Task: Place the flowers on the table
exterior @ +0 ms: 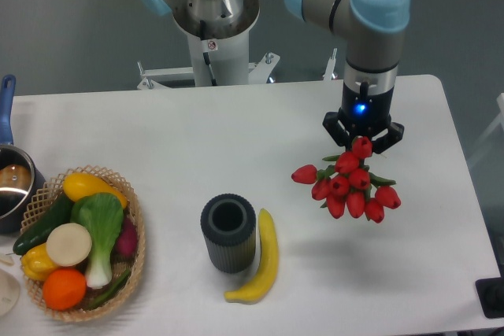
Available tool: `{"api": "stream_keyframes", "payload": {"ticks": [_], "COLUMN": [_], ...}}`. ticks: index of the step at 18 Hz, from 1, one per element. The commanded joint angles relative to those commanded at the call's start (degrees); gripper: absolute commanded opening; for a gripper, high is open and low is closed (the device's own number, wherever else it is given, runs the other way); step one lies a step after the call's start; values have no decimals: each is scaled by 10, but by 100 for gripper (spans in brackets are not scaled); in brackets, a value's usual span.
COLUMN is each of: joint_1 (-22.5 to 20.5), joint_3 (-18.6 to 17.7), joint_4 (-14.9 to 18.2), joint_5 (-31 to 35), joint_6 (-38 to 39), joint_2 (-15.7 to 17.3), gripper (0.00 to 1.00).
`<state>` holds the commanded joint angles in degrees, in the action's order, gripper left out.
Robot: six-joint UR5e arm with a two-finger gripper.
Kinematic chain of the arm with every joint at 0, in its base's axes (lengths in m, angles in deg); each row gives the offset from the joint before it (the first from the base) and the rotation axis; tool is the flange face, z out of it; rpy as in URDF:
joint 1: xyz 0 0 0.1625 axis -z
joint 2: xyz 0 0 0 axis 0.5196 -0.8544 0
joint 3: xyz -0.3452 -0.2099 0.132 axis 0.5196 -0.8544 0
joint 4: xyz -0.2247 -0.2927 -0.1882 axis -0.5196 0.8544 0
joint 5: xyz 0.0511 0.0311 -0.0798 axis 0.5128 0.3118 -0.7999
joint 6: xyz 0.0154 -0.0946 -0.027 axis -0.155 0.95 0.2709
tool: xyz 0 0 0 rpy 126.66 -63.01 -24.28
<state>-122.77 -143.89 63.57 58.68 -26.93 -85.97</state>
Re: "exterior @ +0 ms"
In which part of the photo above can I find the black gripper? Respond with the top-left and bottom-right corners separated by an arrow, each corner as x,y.
322,68 -> 404,154

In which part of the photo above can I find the red tulip bouquet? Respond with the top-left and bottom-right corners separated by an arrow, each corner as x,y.
291,136 -> 402,223

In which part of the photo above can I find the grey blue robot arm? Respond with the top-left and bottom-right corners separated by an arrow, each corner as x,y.
141,0 -> 410,153

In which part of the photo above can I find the yellow banana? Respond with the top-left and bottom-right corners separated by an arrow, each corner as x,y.
224,209 -> 280,305

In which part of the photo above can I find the dark grey ribbed vase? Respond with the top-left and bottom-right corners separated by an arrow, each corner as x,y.
200,194 -> 257,274

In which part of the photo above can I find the black device at edge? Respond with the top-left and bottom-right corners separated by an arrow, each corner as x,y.
475,277 -> 503,319

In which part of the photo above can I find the purple red onion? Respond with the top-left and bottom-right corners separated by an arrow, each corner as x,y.
114,217 -> 138,257

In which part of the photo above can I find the green bok choy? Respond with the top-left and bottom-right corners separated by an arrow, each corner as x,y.
71,193 -> 124,289

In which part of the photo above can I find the green chili pepper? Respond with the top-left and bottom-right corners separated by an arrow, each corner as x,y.
87,269 -> 132,310

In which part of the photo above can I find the yellow squash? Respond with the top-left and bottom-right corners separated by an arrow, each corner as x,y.
62,172 -> 128,209

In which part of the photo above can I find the woven wicker basket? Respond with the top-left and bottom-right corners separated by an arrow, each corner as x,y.
13,165 -> 146,322

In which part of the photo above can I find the dark green cucumber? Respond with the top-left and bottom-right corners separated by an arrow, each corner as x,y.
13,194 -> 74,256

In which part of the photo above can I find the white round radish slice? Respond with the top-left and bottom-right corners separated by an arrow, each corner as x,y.
46,223 -> 92,267

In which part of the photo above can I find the orange fruit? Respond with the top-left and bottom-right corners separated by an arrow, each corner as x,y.
43,268 -> 87,311

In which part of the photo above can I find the yellow bell pepper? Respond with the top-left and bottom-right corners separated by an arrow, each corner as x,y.
20,243 -> 60,281

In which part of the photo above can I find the white plate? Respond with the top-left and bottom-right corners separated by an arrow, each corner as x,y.
0,269 -> 20,316

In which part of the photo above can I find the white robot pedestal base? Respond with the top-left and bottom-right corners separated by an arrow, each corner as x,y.
137,0 -> 280,90

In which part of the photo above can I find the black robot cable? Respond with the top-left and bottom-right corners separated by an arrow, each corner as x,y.
198,20 -> 218,87

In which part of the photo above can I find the blue handled saucepan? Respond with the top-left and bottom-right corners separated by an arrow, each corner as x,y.
1,74 -> 45,234

